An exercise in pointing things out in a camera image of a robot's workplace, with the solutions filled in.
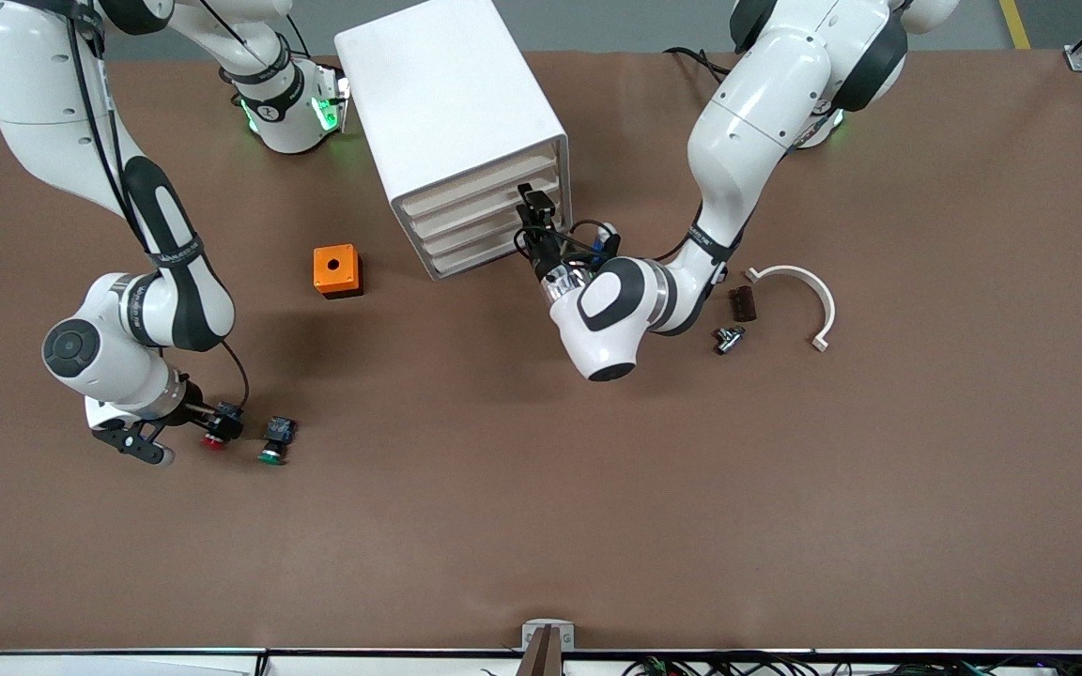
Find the red push button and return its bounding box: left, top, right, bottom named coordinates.
left=201, top=404, right=245, bottom=452

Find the white drawer cabinet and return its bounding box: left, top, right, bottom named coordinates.
left=333, top=0, right=574, bottom=283

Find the green push button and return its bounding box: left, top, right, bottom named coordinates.
left=256, top=416, right=300, bottom=467

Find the white plastic drawer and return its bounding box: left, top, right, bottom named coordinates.
left=419, top=188, right=564, bottom=259
left=398, top=146, right=561, bottom=224
left=409, top=167, right=563, bottom=242
left=428, top=208, right=566, bottom=275

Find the black base cable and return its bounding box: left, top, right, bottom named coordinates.
left=663, top=47, right=734, bottom=81

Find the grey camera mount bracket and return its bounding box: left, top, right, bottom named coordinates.
left=520, top=620, right=576, bottom=676

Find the orange button enclosure box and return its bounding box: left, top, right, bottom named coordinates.
left=313, top=244, right=365, bottom=300

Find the white curved plastic bracket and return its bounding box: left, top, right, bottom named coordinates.
left=745, top=265, right=837, bottom=353

